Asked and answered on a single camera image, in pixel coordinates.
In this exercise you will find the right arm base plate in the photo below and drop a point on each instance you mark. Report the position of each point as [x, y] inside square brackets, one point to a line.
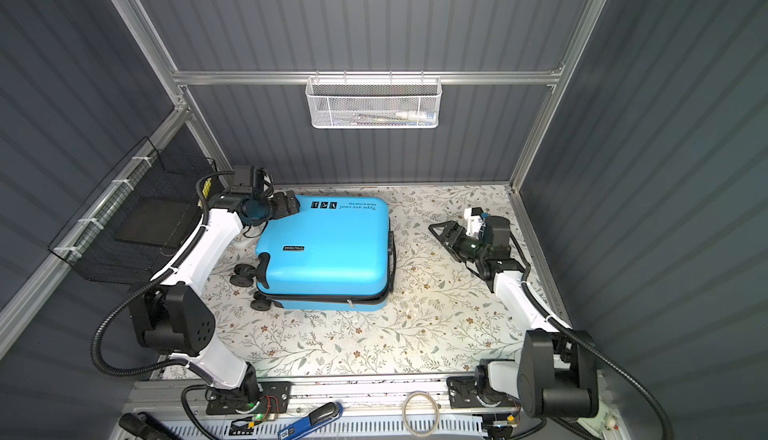
[468, 392]

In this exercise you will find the blue black handled tool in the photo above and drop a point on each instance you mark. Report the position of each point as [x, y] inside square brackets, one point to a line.
[315, 420]

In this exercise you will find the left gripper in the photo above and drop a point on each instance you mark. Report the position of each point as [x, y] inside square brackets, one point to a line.
[284, 210]

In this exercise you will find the black wire wall basket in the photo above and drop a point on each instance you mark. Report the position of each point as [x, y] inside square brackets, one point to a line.
[86, 243]

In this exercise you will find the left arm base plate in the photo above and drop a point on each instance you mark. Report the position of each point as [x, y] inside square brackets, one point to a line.
[272, 399]

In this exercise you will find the items in white basket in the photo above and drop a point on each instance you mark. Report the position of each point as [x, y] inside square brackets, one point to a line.
[386, 118]

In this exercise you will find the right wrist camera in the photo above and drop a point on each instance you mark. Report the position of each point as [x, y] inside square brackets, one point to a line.
[475, 218]

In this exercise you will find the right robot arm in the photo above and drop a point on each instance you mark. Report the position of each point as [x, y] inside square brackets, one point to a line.
[555, 376]

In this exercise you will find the black pad in basket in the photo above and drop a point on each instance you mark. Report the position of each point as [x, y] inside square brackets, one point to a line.
[157, 222]

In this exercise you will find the white wire mesh basket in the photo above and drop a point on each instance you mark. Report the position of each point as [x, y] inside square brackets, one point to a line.
[326, 99]

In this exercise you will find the floral table cloth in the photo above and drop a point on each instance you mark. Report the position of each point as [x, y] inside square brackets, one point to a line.
[439, 317]

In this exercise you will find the blue hard-shell suitcase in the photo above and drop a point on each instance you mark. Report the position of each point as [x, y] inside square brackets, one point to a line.
[336, 253]

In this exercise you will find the yellow marker pen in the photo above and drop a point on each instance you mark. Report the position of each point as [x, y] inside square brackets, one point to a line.
[206, 188]

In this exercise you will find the white box device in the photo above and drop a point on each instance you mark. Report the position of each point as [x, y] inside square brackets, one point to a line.
[607, 422]

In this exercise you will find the black handle tool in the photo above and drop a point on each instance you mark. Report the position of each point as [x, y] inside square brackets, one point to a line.
[142, 425]

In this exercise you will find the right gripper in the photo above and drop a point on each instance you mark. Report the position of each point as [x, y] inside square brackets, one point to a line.
[449, 235]

